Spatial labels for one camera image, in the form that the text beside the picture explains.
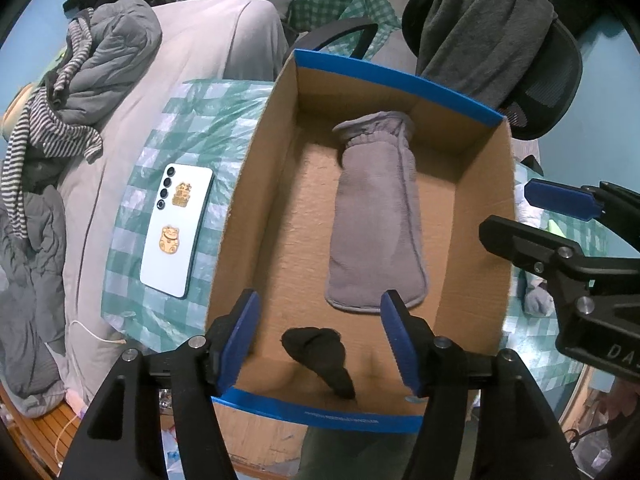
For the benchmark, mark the grey white striped garment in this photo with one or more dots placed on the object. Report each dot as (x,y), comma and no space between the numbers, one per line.
(55,130)

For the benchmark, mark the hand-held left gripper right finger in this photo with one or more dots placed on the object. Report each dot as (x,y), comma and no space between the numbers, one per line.
(397,340)

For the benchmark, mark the bed with grey sheet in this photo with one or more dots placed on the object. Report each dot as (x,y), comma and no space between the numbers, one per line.
(200,45)

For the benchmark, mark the person's olive trousers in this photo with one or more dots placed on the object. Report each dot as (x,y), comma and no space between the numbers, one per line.
(360,452)

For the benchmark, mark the white patterned cloth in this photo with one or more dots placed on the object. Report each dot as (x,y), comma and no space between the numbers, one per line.
(526,210)

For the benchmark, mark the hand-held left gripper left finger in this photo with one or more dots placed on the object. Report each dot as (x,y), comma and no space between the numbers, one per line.
(240,340)

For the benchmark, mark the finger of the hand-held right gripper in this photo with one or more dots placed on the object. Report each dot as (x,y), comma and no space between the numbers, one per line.
(525,240)
(560,200)

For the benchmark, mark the black office chair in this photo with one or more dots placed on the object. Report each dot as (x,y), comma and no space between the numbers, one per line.
(545,85)

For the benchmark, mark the grey sock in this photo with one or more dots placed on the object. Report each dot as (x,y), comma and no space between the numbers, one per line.
(537,301)

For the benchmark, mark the black sock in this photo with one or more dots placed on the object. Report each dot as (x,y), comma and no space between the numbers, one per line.
(320,350)

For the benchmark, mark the light green soft item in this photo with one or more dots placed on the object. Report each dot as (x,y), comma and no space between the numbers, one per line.
(554,226)

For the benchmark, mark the grey quilt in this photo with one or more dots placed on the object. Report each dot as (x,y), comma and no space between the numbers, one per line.
(120,45)

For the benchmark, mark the pale printed pillow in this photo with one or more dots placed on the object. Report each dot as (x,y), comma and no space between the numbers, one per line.
(15,110)

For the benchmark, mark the green checked plastic tablecloth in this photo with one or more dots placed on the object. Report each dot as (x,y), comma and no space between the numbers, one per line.
(200,125)

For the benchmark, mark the white smartphone with gold stickers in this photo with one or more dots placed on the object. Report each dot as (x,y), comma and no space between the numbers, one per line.
(165,272)

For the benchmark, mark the blue rimmed cardboard box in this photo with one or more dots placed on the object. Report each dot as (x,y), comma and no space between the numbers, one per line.
(290,210)

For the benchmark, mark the dark grey fleece garment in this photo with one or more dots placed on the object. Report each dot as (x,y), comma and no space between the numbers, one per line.
(475,25)

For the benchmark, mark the grey fleece mitten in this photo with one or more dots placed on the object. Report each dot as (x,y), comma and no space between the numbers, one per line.
(375,210)

